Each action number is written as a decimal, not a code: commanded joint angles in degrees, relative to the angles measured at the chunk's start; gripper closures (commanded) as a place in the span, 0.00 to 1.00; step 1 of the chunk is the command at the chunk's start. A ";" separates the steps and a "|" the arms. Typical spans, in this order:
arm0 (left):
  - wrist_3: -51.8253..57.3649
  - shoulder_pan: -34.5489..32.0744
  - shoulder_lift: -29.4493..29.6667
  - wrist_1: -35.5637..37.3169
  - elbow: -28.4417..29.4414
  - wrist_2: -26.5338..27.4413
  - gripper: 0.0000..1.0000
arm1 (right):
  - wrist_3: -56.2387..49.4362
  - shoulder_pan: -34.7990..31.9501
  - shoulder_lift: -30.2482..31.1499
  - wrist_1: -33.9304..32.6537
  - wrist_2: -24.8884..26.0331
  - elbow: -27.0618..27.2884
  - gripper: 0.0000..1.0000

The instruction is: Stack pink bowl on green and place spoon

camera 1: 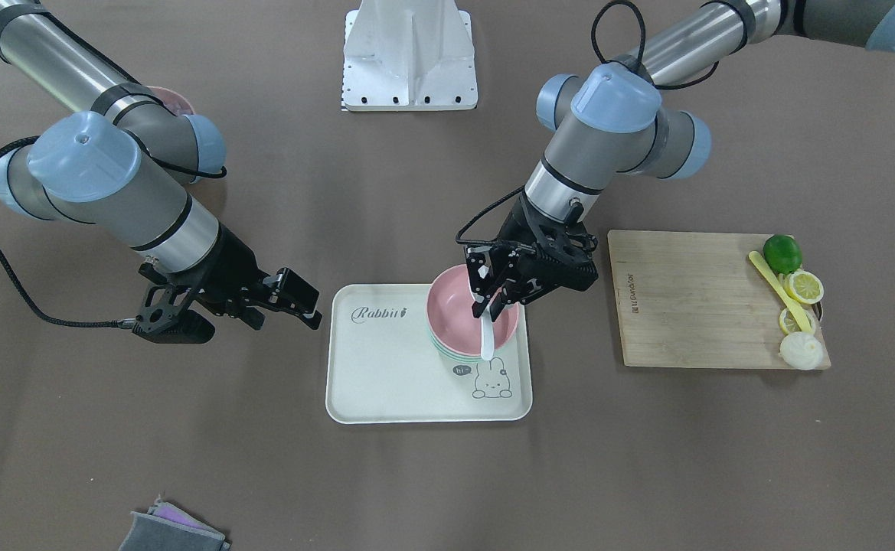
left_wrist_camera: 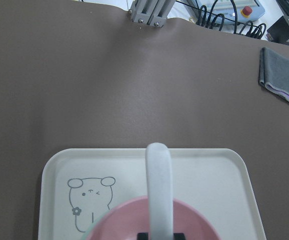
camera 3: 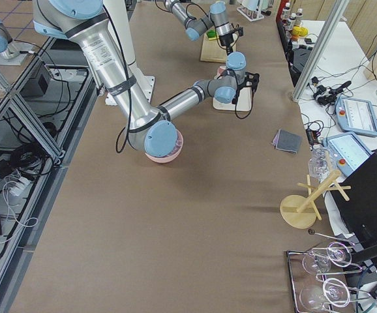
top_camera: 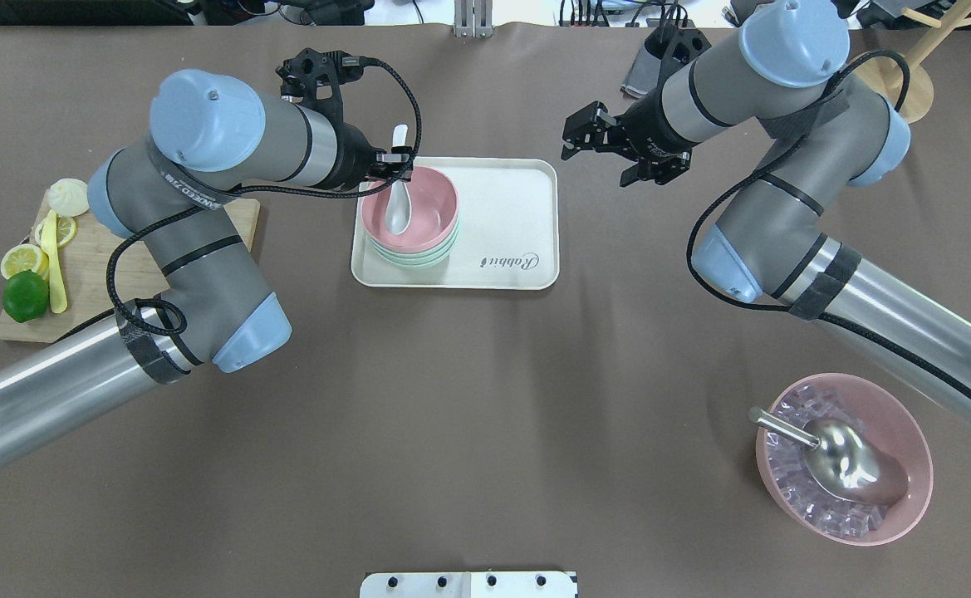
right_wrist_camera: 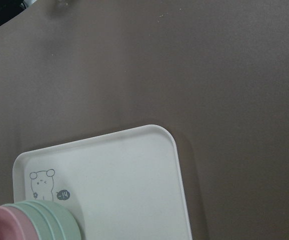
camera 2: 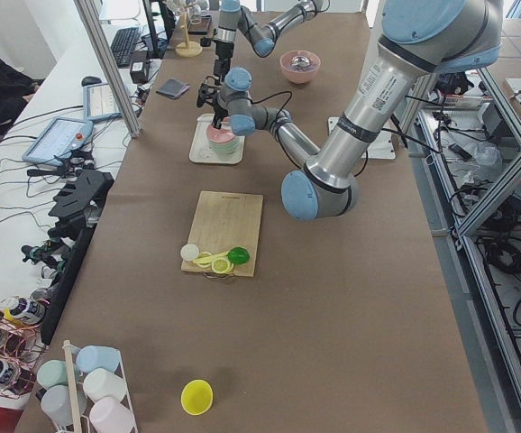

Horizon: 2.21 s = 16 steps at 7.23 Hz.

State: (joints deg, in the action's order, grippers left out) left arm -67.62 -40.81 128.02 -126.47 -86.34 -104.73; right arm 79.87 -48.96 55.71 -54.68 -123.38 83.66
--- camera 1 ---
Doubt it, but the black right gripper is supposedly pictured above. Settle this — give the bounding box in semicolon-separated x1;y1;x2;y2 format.
132;224;322;343

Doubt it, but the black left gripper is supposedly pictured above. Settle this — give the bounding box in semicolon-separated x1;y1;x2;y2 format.
462;191;598;322

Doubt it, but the white ceramic spoon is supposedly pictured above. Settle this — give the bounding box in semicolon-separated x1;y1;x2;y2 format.
471;292;495;362

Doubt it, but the small pink bowl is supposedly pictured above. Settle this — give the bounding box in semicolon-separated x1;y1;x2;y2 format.
425;264;481;354

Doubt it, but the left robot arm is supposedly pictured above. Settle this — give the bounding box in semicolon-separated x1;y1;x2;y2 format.
456;1;895;321

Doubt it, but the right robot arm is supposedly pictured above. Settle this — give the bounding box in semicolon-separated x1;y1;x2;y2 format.
0;1;322;343

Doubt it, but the green bowl stack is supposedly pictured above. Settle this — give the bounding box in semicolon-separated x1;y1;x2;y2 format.
427;331;520;365

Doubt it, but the large pink bowl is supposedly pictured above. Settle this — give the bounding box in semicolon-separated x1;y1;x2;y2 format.
149;85;196;116

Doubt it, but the white serving tray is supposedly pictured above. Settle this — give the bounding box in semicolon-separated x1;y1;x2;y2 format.
325;285;534;423

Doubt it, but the bamboo cutting board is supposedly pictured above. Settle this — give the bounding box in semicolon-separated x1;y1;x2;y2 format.
607;230;788;370

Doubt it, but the grey folded cloth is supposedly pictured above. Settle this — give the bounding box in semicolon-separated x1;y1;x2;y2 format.
119;497;231;550

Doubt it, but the green lime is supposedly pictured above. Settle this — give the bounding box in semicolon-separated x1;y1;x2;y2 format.
762;234;803;275

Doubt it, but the lemon slice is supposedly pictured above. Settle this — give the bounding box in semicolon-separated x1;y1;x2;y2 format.
777;308;819;335
782;269;825;305

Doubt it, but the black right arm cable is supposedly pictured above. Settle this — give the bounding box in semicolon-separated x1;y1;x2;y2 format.
0;135;229;331

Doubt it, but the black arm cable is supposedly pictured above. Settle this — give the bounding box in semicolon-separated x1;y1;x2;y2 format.
0;135;229;331
455;0;720;247

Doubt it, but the white camera mast base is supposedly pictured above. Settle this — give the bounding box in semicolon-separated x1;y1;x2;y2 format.
340;1;479;112

